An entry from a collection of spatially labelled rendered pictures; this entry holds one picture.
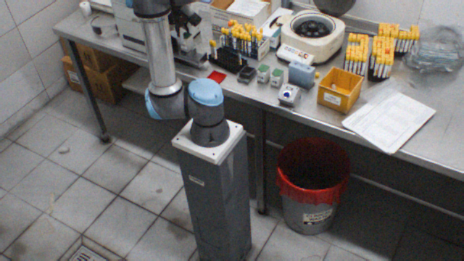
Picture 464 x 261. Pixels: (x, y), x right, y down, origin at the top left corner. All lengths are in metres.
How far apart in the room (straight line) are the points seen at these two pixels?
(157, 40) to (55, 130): 1.94
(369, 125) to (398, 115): 0.13
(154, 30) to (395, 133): 0.95
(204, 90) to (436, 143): 0.87
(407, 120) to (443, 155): 0.19
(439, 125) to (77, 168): 2.08
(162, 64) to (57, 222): 1.52
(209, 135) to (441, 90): 0.98
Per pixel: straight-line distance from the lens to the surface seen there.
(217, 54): 2.15
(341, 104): 1.86
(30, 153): 3.26
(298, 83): 1.97
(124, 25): 2.24
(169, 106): 1.61
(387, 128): 1.84
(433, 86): 2.10
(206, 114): 1.62
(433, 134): 1.89
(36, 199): 2.98
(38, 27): 3.37
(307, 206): 2.30
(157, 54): 1.52
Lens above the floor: 2.17
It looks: 46 degrees down
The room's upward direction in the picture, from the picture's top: 5 degrees counter-clockwise
